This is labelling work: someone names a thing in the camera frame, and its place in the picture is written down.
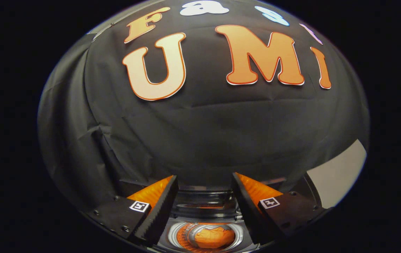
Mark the black backdrop cloth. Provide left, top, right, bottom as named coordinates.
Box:
left=37, top=0, right=370, bottom=211

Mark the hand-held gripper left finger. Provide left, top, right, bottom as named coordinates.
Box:
left=86, top=175, right=179, bottom=246

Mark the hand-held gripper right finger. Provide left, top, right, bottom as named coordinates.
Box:
left=231, top=172, right=327, bottom=245

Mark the yellow polo shirt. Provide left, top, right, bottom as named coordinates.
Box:
left=194, top=227, right=236, bottom=249

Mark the grey washing machine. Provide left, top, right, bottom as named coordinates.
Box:
left=116, top=172, right=327, bottom=253

